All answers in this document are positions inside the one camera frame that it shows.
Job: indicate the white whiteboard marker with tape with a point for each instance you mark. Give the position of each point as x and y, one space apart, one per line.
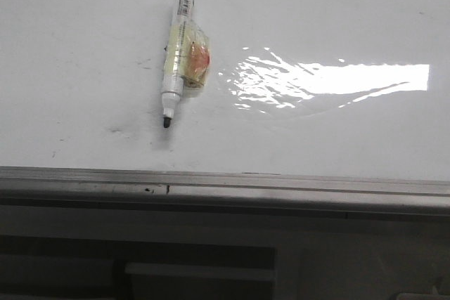
187 58

